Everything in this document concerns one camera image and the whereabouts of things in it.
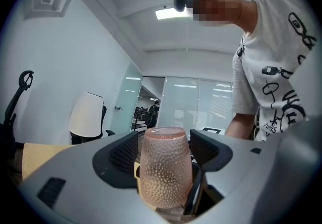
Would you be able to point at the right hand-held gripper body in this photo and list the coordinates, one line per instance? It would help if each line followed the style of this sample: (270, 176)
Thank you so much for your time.
(216, 131)

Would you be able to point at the black office chair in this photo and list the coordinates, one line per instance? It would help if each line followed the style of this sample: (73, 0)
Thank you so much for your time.
(104, 127)
(11, 117)

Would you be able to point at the glass partition wall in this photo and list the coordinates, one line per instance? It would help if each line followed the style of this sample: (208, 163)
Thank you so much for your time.
(196, 102)

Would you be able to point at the white shade brass table lamp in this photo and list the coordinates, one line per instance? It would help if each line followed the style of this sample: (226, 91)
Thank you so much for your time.
(86, 114)

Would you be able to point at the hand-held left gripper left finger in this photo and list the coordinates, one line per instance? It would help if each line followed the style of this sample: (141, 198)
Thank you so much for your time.
(83, 182)

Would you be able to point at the frosted glass door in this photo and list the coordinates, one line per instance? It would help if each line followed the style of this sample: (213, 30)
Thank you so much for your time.
(129, 99)

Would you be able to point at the person's right forearm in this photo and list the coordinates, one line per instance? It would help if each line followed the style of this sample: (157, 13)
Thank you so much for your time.
(239, 124)

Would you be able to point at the pink dimpled glass cup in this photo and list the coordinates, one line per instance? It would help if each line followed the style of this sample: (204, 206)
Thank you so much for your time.
(164, 167)

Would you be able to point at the person's head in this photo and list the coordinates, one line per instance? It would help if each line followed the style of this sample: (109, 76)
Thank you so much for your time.
(219, 4)

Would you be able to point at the ceiling light panel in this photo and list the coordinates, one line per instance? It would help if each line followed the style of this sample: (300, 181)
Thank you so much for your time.
(171, 13)

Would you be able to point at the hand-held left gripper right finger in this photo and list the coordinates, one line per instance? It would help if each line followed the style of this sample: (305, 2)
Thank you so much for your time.
(264, 175)

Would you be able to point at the light wooden table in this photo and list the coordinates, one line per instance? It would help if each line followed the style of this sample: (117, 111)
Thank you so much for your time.
(40, 157)

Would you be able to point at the black clip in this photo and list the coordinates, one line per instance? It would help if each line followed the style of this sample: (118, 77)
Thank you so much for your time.
(240, 51)

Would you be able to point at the person's white printed t-shirt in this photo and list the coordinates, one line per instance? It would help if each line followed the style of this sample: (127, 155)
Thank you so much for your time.
(271, 54)

